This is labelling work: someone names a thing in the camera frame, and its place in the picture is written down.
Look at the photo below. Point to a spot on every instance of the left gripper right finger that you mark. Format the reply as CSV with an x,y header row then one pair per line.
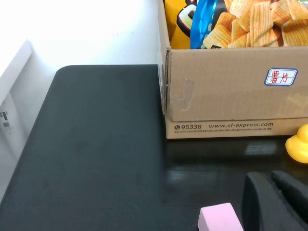
x,y
296,192

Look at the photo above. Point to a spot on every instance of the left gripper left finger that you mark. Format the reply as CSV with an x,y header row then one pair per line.
x,y
262,207

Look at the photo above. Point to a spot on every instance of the blue Vika chips bag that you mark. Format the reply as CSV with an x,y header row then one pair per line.
x,y
252,29

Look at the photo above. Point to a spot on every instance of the light pink foam cube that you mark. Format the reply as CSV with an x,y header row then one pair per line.
x,y
219,219

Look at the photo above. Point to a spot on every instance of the yellow rubber duck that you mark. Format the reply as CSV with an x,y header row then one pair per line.
x,y
298,146

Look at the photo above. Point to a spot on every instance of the cardboard box printed F2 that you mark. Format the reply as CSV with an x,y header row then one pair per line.
x,y
228,101

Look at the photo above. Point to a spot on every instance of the matte black table mat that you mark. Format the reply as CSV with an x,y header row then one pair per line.
x,y
84,144

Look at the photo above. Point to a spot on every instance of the orange chips bag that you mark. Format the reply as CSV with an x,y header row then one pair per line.
x,y
175,36

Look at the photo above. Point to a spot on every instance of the white panel with sticker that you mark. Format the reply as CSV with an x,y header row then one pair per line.
x,y
12,96

